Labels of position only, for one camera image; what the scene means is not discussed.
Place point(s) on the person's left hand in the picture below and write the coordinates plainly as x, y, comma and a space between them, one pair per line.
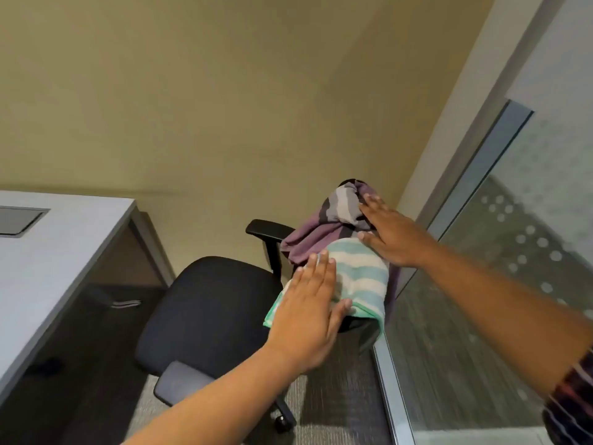
306, 319

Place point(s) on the person's right hand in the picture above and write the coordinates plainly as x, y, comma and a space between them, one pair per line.
398, 236

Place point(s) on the green white striped towel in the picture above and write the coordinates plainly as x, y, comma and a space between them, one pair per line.
361, 273

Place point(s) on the purple striped t-shirt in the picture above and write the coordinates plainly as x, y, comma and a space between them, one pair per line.
319, 227

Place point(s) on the black chair with armrests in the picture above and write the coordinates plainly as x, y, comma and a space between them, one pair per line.
208, 310

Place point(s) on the person's left forearm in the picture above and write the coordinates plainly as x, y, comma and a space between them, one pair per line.
222, 403

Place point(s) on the person's right forearm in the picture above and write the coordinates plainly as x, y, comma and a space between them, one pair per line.
509, 315

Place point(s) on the frosted dotted glass partition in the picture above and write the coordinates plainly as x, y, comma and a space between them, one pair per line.
486, 273

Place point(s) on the white table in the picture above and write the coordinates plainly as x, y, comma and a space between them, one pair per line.
55, 264

